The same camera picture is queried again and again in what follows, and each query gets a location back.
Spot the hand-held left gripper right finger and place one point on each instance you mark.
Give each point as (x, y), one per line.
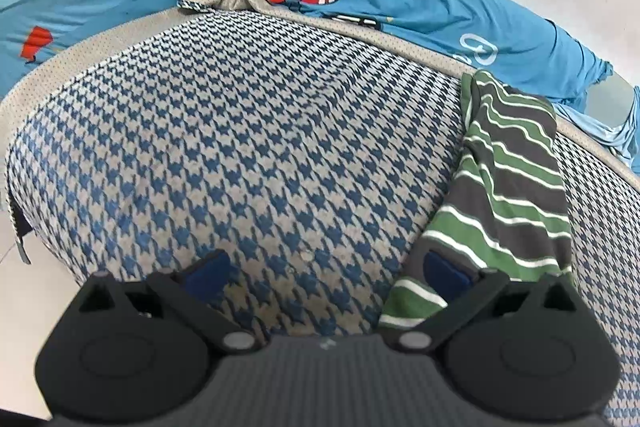
(445, 277)

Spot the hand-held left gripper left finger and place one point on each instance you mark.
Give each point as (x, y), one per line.
(210, 274)

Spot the green grey striped t-shirt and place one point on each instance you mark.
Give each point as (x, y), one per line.
(510, 187)

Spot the blue beige houndstooth blanket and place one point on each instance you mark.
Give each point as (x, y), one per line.
(250, 132)

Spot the grey bed panel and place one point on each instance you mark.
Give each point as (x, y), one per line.
(612, 99)

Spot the blue airplane print bedsheet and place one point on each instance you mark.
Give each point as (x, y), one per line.
(425, 7)

